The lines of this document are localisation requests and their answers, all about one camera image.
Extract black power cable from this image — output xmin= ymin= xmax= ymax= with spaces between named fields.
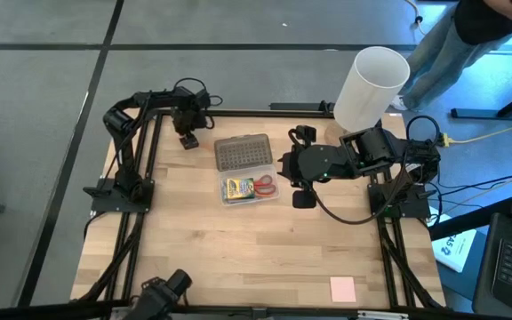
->
xmin=409 ymin=141 xmax=512 ymax=223

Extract dark right wrist cable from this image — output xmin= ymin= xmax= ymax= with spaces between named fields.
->
xmin=308 ymin=114 xmax=442 ymax=226

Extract clear plastic pencil box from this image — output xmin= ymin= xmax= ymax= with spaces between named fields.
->
xmin=214 ymin=132 xmax=281 ymax=207

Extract green yellow crayon box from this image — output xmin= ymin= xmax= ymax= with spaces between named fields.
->
xmin=224 ymin=177 xmax=256 ymax=201

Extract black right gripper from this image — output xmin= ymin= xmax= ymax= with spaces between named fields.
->
xmin=277 ymin=144 xmax=355 ymax=186

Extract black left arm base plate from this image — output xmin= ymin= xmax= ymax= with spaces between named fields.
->
xmin=83 ymin=177 xmax=156 ymax=213

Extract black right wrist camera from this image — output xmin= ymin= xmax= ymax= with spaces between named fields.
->
xmin=292 ymin=189 xmax=317 ymax=210

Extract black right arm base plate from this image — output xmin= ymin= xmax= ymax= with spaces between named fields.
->
xmin=367 ymin=183 xmax=431 ymax=219

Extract pink sticky note pad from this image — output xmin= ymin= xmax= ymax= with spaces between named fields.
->
xmin=330 ymin=276 xmax=357 ymax=304

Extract black side desk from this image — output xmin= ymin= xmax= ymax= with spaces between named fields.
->
xmin=428 ymin=197 xmax=512 ymax=320

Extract white printed booklet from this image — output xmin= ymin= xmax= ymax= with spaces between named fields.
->
xmin=431 ymin=208 xmax=478 ymax=274

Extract black horizontal rig beam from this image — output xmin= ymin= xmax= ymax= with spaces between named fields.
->
xmin=0 ymin=300 xmax=512 ymax=320

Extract red-handled scissors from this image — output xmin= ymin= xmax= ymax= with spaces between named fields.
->
xmin=253 ymin=174 xmax=278 ymax=198

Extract person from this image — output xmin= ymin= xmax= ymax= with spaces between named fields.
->
xmin=388 ymin=0 xmax=512 ymax=112

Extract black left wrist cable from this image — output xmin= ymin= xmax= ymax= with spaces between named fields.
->
xmin=173 ymin=77 xmax=225 ymax=131

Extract yellow extension cord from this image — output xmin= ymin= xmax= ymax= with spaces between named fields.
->
xmin=436 ymin=122 xmax=512 ymax=148

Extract black desk leg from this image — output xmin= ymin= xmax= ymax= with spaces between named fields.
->
xmin=450 ymin=79 xmax=512 ymax=121

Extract black cylindrical mechanical device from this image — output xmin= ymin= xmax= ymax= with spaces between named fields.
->
xmin=122 ymin=268 xmax=194 ymax=320

